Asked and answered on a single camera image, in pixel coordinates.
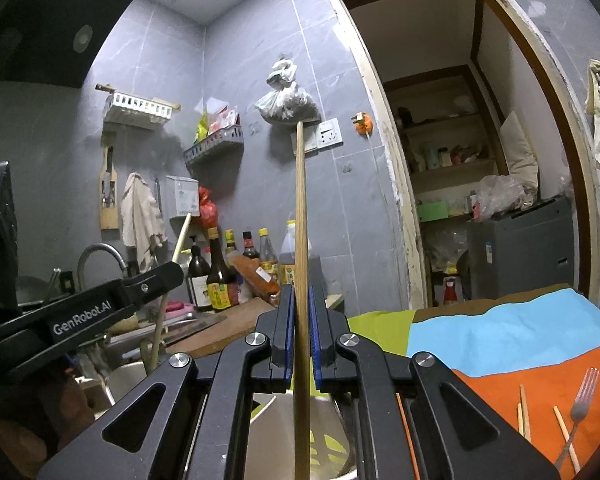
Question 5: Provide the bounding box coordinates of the wooden stick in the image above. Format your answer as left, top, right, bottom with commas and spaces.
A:
96, 83, 181, 111

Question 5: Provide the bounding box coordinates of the crumpled clear plastic bag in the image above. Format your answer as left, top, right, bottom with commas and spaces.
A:
472, 175, 538, 221

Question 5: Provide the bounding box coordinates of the white wall socket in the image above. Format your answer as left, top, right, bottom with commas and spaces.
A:
291, 117, 342, 153

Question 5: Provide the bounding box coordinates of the grey washing machine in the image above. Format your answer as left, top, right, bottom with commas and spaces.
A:
466, 195, 578, 301

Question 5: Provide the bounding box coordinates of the dark bottle yellow label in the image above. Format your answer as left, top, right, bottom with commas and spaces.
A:
206, 227, 235, 311

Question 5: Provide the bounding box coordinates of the white hanging towel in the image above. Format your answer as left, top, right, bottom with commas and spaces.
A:
120, 172, 167, 261

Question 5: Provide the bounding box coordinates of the white door frame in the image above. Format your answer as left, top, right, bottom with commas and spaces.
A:
325, 0, 600, 311

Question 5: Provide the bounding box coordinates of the wooden storage shelf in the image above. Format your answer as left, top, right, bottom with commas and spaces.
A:
382, 65, 511, 306

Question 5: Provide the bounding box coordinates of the cream pillow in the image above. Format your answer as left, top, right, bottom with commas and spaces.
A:
499, 111, 540, 196

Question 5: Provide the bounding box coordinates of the dark bottle white label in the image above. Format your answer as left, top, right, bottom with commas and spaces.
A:
186, 235, 213, 311

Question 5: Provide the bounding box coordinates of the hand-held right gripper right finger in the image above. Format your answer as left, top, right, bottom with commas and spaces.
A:
307, 284, 563, 480

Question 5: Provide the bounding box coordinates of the wooden knife holder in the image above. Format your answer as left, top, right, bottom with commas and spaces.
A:
98, 146, 121, 231

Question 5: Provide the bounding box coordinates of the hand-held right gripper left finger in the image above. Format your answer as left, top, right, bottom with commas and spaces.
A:
37, 284, 298, 480

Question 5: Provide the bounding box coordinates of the metal fork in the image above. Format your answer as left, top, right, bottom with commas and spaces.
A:
554, 367, 600, 467

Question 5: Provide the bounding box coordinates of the white wall basket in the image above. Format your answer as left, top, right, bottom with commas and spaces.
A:
103, 91, 173, 128

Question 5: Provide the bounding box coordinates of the curved metal faucet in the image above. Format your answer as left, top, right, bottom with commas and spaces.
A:
76, 243, 128, 306

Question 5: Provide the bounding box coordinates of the large oil jug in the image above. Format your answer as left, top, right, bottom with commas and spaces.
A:
279, 220, 315, 286

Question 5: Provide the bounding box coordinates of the white plastic utensil basket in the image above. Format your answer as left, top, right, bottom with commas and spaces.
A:
250, 394, 353, 480

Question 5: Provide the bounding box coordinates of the clear bottle yellow cap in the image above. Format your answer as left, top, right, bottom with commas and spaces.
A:
258, 228, 280, 281

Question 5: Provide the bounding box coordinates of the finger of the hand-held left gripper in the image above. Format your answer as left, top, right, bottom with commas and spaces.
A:
121, 261, 185, 314

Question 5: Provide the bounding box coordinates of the white wall box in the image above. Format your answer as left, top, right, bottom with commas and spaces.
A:
166, 175, 201, 217

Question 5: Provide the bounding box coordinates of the red plastic bag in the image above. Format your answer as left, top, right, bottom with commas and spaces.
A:
197, 186, 218, 231

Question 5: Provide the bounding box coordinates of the grey wall shelf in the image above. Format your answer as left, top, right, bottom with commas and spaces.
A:
183, 127, 244, 166

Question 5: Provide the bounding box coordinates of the small dark sauce bottle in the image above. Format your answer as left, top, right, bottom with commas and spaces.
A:
241, 231, 261, 261

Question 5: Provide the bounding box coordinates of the kitchen cleaver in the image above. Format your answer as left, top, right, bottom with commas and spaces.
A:
164, 312, 228, 347

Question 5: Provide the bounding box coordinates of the colourful patchwork cloth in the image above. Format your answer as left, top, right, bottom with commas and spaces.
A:
347, 284, 600, 480

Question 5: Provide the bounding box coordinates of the hanging clear plastic bag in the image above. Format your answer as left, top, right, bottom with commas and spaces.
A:
254, 57, 321, 123

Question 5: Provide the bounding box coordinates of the black range hood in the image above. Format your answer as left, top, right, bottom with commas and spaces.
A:
0, 0, 143, 86

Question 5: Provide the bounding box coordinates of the red snack packet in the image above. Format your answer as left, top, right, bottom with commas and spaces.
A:
207, 105, 240, 133

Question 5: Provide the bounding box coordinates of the person's left hand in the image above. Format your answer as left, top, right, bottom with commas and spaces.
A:
0, 360, 98, 480

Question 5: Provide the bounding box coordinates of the green box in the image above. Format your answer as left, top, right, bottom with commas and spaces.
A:
417, 201, 448, 221

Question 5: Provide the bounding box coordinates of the wooden cutting board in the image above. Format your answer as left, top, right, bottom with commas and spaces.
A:
165, 297, 276, 356

